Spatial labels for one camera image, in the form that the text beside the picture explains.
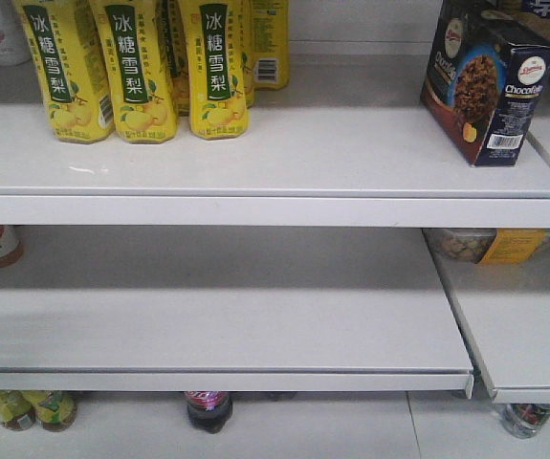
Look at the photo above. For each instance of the dark blue Chocofello cookie box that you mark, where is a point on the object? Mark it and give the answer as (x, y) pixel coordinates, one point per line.
(484, 79)

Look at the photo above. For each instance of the green tea bottle bottom left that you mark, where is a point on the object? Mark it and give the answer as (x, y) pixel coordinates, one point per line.
(55, 410)

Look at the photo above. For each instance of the yellow pear drink bottle middle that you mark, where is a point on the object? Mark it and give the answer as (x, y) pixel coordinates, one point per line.
(130, 34)

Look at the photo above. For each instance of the dark cola bottle bottom shelf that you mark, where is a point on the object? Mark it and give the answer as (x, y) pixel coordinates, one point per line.
(208, 410)

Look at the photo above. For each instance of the clear bottle bottom right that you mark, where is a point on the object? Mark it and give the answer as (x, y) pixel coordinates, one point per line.
(525, 421)

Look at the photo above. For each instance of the yellow pear drink bottle rear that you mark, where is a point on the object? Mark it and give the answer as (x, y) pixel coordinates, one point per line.
(271, 53)

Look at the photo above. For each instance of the white supermarket shelving unit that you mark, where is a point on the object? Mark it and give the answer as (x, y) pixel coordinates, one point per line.
(287, 267)

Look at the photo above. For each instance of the yellow pear drink bottle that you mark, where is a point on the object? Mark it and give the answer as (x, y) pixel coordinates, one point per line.
(271, 53)
(130, 34)
(217, 99)
(64, 43)

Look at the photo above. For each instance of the yellow pear drink bottle right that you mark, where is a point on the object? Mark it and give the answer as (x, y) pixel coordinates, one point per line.
(217, 99)

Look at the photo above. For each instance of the yellow cookie package lower shelf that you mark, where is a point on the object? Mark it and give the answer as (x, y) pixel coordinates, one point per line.
(489, 246)

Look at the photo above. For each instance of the yellow pear drink bottle left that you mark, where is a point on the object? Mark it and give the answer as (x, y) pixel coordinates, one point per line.
(64, 43)

